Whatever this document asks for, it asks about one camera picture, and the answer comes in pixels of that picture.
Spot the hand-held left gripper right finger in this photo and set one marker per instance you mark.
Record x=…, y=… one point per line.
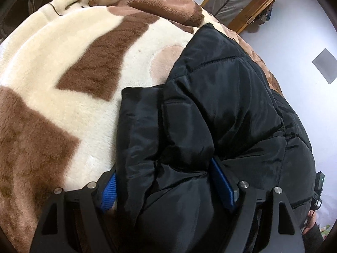
x=222, y=183

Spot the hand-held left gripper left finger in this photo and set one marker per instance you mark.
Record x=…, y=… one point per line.
x=109, y=193

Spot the black puffer jacket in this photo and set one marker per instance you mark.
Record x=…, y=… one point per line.
x=210, y=116

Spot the person's right forearm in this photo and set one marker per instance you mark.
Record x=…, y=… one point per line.
x=314, y=236

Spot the dark clothes on door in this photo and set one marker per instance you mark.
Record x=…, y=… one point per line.
x=260, y=18

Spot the person's right hand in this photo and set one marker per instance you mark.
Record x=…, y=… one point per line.
x=311, y=214

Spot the brown and cream plush blanket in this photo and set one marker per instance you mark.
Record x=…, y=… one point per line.
x=79, y=58

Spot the brown puffer jacket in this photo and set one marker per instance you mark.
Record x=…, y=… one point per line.
x=18, y=5

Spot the wall plate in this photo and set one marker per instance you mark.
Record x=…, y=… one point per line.
x=325, y=64

